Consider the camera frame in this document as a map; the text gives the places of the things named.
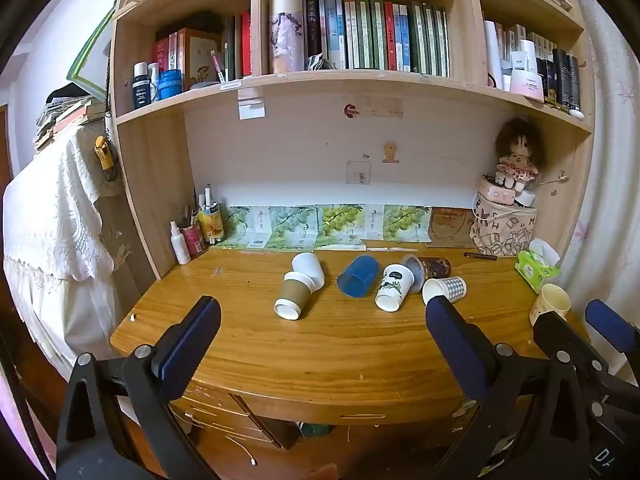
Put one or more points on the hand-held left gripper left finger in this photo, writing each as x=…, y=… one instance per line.
x=192, y=345

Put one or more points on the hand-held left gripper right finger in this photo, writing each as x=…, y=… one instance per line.
x=455, y=340

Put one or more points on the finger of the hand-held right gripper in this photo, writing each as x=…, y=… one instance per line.
x=612, y=327
x=562, y=335

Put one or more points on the cream paper cup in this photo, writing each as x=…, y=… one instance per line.
x=552, y=300

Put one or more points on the checked paper cup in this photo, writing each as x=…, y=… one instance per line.
x=447, y=289

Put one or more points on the dark brown printed cup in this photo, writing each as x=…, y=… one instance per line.
x=437, y=266

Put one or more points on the leaf print white cup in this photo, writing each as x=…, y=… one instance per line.
x=395, y=287

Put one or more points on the dark brown patterned cup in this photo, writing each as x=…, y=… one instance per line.
x=413, y=270

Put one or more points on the brown sleeve paper cup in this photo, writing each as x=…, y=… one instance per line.
x=292, y=296

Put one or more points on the blue plastic cup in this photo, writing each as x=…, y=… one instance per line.
x=359, y=275

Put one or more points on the plain white paper cup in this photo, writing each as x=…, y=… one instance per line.
x=307, y=266

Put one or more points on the green tissue pack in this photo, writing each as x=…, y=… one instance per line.
x=537, y=270

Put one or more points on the dark pen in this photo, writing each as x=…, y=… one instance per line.
x=480, y=256

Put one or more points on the white spray bottle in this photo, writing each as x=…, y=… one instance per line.
x=180, y=247

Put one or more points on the brown printed card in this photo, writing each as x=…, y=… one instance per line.
x=450, y=227

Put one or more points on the letter print storage bag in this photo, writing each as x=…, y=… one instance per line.
x=502, y=232

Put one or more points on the yellow carton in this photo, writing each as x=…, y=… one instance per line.
x=211, y=222

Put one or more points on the pink box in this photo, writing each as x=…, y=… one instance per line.
x=495, y=192

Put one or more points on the white lace cloth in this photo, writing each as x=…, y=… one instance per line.
x=55, y=220

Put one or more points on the curly hair doll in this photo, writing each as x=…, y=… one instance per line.
x=517, y=152

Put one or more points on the wooden bookshelf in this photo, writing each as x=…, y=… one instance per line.
x=150, y=160

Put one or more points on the patterned white curtain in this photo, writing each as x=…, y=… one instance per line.
x=607, y=135

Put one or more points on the orange bear sticker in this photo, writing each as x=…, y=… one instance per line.
x=390, y=153

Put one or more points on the yellow toy figure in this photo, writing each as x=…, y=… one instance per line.
x=103, y=152

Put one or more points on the white paper label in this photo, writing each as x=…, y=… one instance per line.
x=251, y=109

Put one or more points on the stack of books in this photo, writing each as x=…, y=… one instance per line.
x=65, y=117

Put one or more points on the blue jar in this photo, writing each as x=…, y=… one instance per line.
x=171, y=85

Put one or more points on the black bottle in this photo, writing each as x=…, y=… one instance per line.
x=141, y=87

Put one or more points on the small white bottle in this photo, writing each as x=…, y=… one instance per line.
x=154, y=82

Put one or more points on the row of cosmetic boxes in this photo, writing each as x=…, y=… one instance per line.
x=545, y=60

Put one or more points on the row of red dark books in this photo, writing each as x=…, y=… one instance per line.
x=200, y=50

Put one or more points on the green framed picture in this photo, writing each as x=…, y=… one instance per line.
x=92, y=60

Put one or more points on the row of green white books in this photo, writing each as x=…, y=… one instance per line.
x=380, y=35

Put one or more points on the floral print white tube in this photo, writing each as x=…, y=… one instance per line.
x=286, y=35

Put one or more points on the clear wall hook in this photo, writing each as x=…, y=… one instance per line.
x=360, y=172

